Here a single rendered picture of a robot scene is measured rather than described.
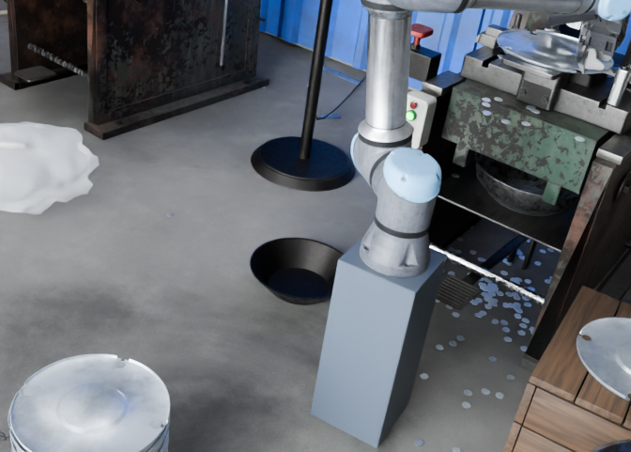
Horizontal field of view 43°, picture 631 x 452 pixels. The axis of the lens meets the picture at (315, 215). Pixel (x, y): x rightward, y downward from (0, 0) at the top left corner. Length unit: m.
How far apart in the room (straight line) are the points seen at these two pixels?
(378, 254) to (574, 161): 0.62
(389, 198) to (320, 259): 0.85
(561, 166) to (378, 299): 0.64
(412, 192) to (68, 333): 1.00
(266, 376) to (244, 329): 0.18
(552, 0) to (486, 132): 0.64
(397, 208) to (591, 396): 0.53
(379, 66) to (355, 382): 0.70
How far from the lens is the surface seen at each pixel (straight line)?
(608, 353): 1.84
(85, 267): 2.39
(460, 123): 2.17
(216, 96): 3.42
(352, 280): 1.70
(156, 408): 1.62
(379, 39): 1.61
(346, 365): 1.83
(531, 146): 2.10
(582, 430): 1.74
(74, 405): 1.62
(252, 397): 2.00
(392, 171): 1.60
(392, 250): 1.66
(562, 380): 1.72
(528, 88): 2.13
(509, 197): 2.27
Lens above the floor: 1.39
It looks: 31 degrees down
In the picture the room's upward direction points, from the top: 9 degrees clockwise
